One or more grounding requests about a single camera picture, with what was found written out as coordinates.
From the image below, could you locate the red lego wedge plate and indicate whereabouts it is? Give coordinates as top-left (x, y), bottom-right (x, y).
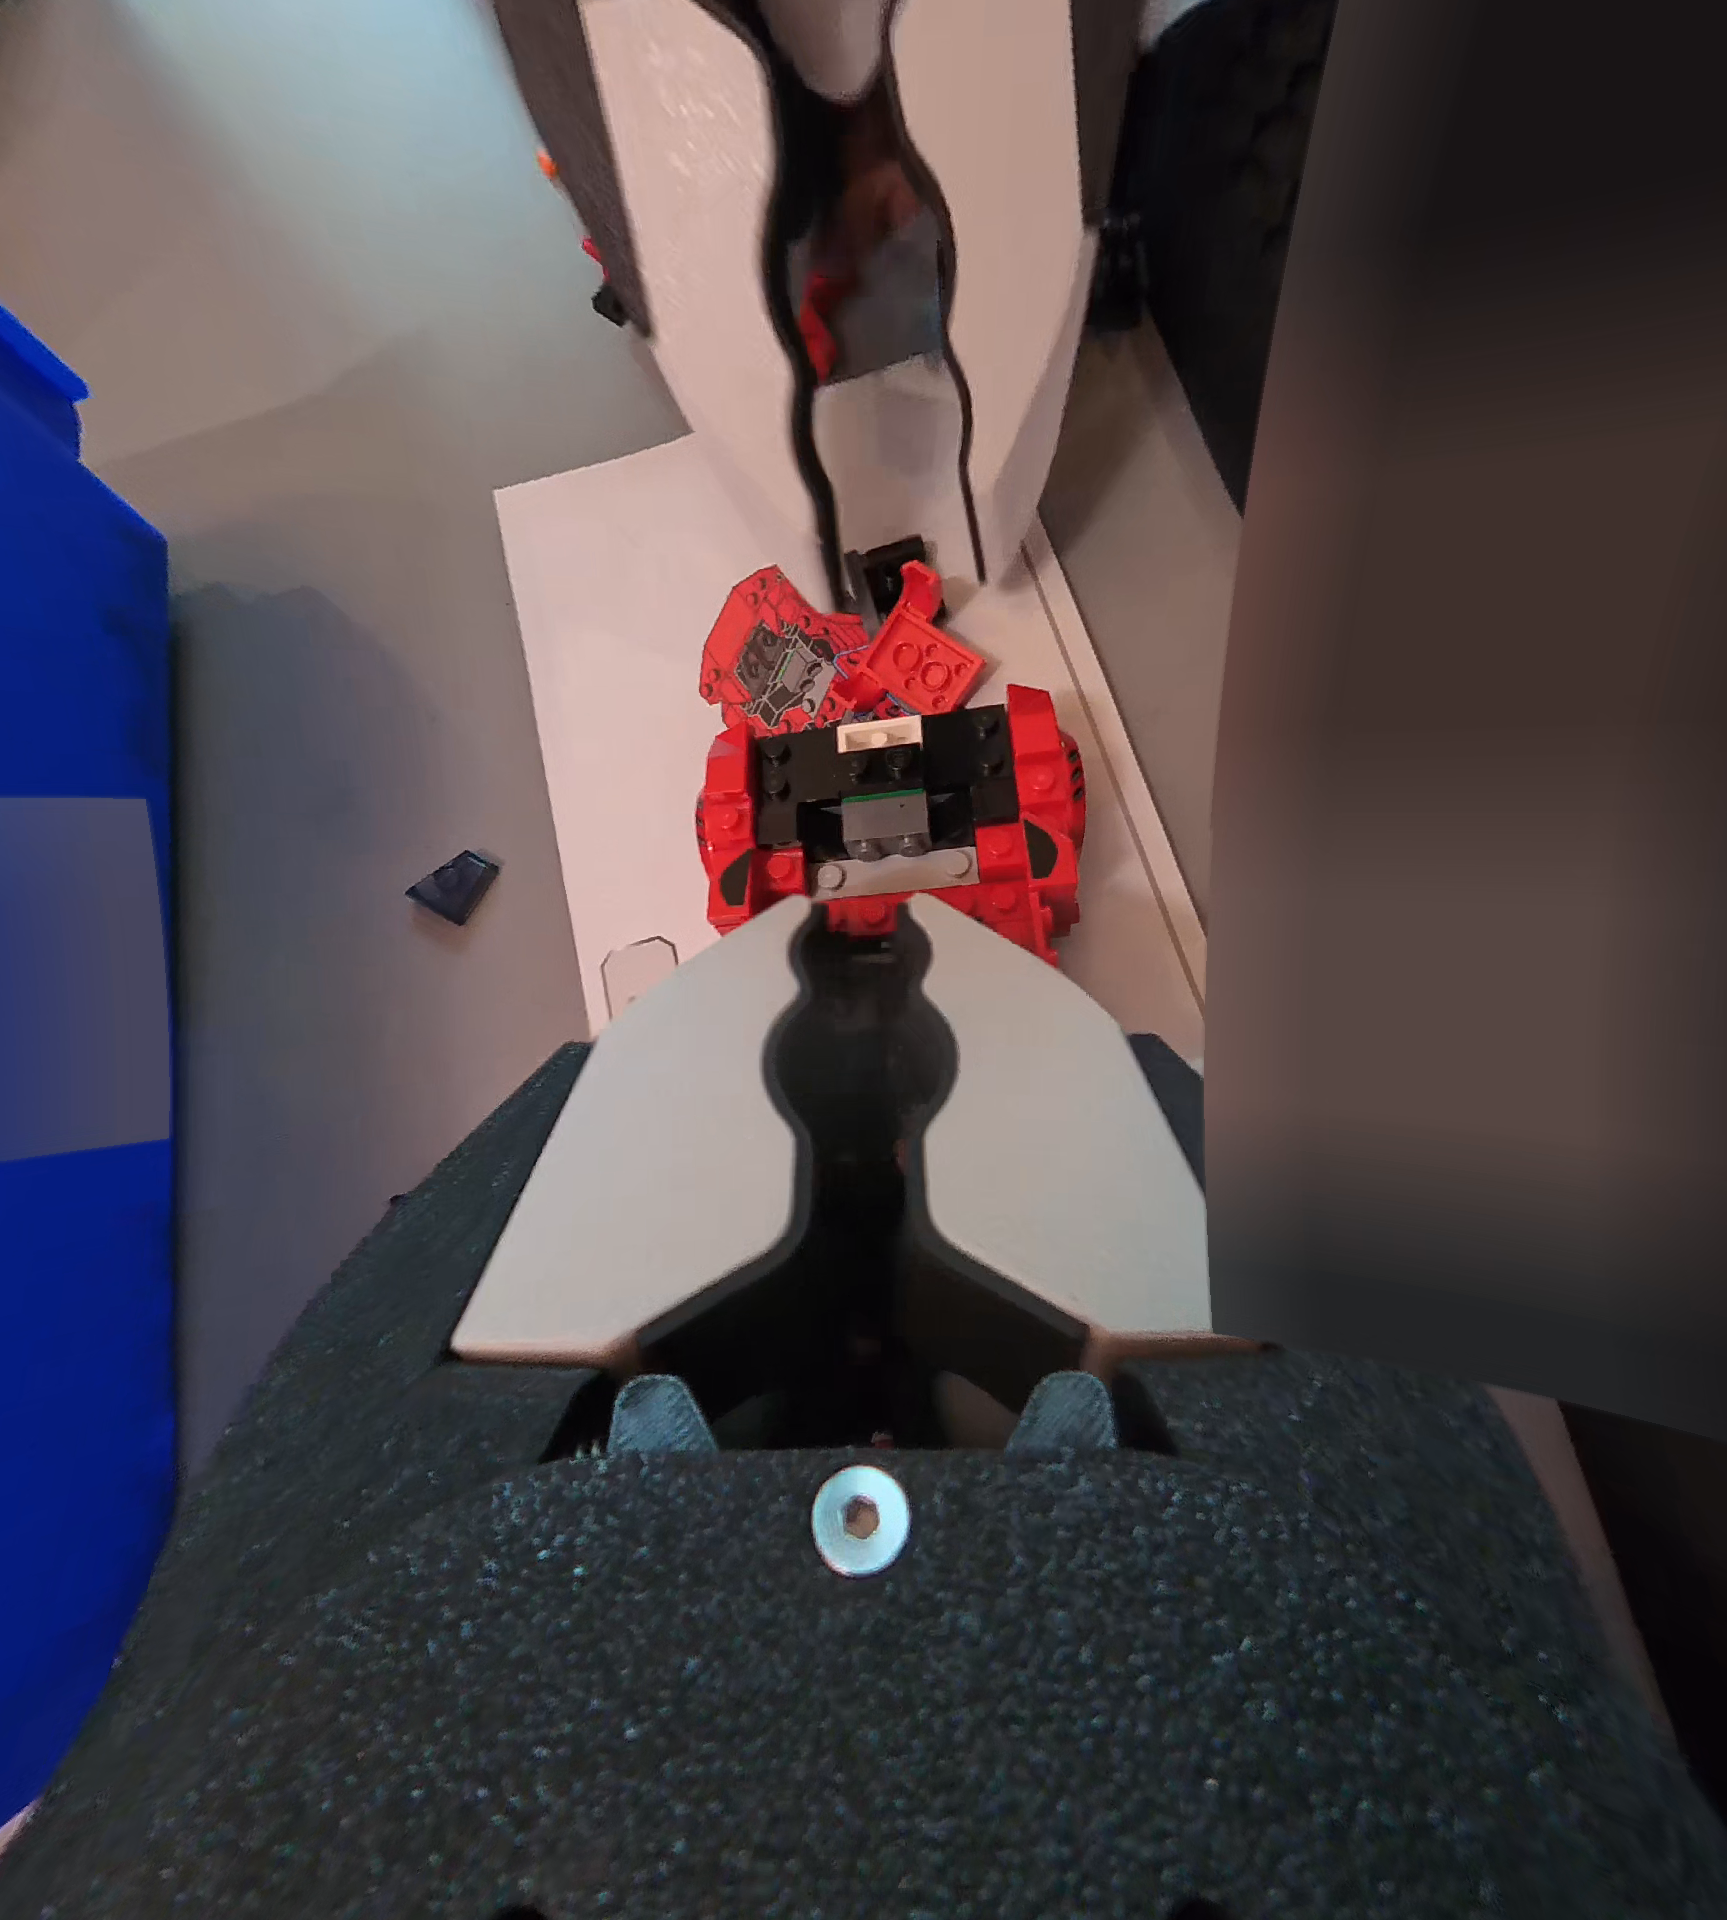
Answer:
top-left (854, 562), bottom-right (990, 724)

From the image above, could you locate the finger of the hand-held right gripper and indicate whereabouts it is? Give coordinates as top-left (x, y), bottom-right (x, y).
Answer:
top-left (584, 0), bottom-right (842, 588)
top-left (877, 0), bottom-right (1100, 592)

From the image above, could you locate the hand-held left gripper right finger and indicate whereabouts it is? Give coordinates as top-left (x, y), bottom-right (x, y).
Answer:
top-left (905, 897), bottom-right (1211, 1373)

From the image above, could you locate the white paper sheet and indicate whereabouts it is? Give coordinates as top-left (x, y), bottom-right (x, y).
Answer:
top-left (492, 444), bottom-right (1211, 1052)

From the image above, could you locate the blue plastic bin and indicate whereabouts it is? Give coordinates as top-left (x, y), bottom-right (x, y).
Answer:
top-left (0, 226), bottom-right (183, 1902)

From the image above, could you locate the small black lego piece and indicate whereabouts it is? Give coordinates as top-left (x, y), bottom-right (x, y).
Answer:
top-left (842, 534), bottom-right (932, 618)

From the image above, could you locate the red printed lego shell piece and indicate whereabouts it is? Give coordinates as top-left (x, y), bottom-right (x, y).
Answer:
top-left (694, 562), bottom-right (863, 736)

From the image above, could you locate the red and black lego model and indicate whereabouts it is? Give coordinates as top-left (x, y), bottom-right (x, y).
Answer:
top-left (698, 680), bottom-right (1094, 972)

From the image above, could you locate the dark blue lego slope piece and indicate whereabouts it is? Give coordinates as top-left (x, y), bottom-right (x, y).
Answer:
top-left (405, 846), bottom-right (502, 928)

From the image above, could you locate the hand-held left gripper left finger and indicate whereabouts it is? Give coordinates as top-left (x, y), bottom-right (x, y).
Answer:
top-left (451, 897), bottom-right (814, 1368)

